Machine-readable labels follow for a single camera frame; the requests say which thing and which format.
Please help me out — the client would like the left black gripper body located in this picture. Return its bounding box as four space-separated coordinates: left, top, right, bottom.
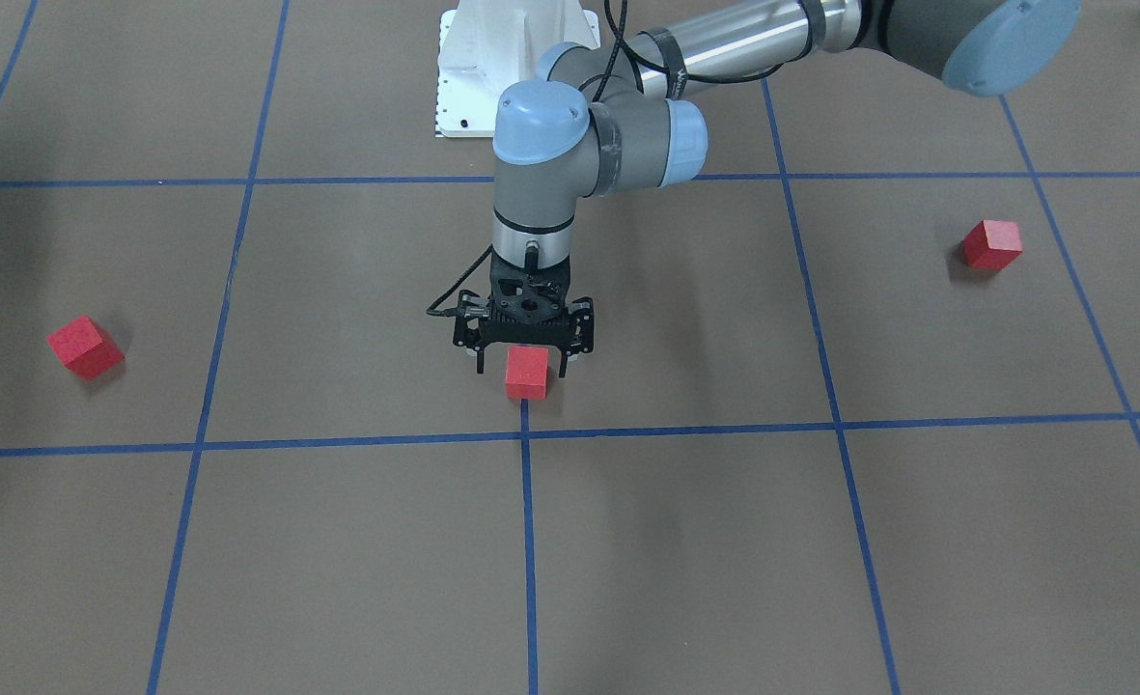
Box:
451 254 596 353

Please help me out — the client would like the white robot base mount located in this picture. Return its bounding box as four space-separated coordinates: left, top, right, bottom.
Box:
434 1 600 138

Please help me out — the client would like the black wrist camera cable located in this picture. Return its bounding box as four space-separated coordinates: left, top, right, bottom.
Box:
426 0 792 320

